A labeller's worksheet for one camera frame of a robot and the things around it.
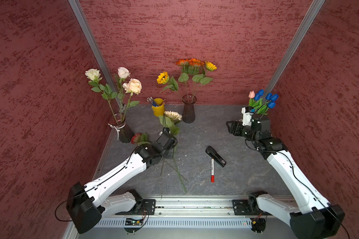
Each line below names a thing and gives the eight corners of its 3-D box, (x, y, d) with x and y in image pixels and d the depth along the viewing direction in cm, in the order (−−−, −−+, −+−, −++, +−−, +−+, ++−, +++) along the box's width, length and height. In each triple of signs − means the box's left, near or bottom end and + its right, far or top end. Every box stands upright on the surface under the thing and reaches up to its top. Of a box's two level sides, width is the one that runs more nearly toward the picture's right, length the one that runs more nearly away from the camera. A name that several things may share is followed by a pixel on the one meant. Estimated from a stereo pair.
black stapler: (222, 168, 90) (223, 165, 86) (205, 151, 97) (206, 147, 93) (225, 165, 91) (227, 162, 87) (208, 148, 99) (209, 144, 95)
